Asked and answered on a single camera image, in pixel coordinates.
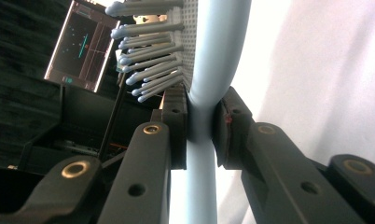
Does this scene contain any black stand pole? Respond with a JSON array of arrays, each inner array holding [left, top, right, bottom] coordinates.
[[97, 72, 128, 158]]

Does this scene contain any monitor with dark screen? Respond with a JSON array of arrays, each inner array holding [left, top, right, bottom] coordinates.
[[44, 0, 121, 93]]

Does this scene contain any dark curtain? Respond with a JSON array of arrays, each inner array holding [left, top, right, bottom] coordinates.
[[0, 0, 75, 164]]

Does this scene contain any black equipment case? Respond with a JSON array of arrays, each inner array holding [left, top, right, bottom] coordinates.
[[18, 83, 164, 175]]

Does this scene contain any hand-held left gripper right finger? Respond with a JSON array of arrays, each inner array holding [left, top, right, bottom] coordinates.
[[211, 86, 256, 171]]

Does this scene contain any light blue hairbrush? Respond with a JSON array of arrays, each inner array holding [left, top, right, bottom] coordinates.
[[104, 0, 253, 224]]

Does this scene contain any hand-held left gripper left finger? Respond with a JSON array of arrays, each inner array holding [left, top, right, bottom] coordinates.
[[151, 83, 188, 171]]

